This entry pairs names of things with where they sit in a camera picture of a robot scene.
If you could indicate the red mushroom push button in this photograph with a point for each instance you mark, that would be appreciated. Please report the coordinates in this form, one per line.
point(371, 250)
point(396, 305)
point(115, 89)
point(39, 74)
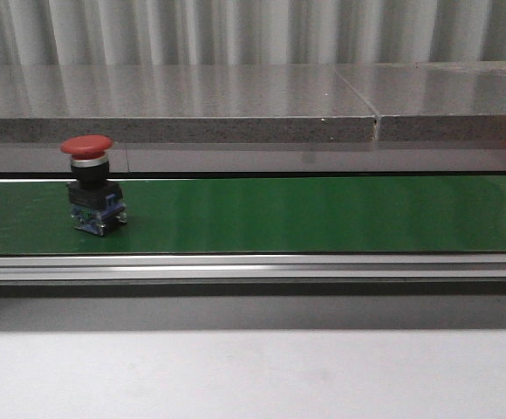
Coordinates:
point(97, 204)

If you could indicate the green conveyor belt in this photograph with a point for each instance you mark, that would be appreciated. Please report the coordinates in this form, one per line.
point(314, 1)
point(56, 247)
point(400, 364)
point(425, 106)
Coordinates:
point(418, 213)

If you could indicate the grey right counter slab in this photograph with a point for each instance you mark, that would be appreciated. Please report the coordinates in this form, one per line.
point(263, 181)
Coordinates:
point(461, 103)

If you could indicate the grey stone counter slab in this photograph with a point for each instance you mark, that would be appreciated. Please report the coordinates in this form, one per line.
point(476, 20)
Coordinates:
point(181, 104)

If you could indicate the grey pleated curtain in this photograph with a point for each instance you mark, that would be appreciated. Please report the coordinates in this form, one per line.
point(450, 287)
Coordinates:
point(250, 32)

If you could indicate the aluminium conveyor frame rail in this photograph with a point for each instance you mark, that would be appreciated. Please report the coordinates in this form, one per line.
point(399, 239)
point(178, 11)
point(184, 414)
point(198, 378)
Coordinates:
point(252, 269)

